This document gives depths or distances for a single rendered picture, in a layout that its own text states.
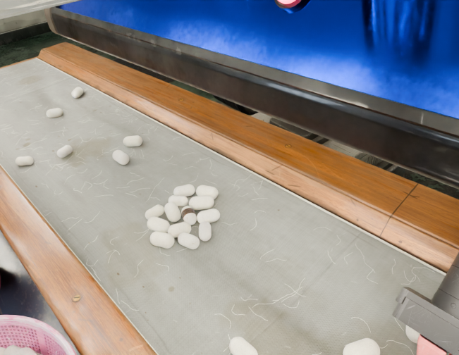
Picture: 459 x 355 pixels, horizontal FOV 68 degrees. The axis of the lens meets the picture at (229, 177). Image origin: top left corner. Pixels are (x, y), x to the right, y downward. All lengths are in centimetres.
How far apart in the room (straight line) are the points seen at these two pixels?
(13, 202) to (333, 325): 50
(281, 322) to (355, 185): 24
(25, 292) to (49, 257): 12
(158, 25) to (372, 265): 39
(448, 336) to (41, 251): 46
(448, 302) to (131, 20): 31
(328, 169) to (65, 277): 40
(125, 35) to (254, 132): 48
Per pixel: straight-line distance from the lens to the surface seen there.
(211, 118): 71
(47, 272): 50
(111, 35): 21
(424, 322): 34
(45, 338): 46
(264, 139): 63
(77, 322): 43
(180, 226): 49
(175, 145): 69
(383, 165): 129
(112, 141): 75
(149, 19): 19
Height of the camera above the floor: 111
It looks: 39 degrees down
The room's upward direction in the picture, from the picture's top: 5 degrees counter-clockwise
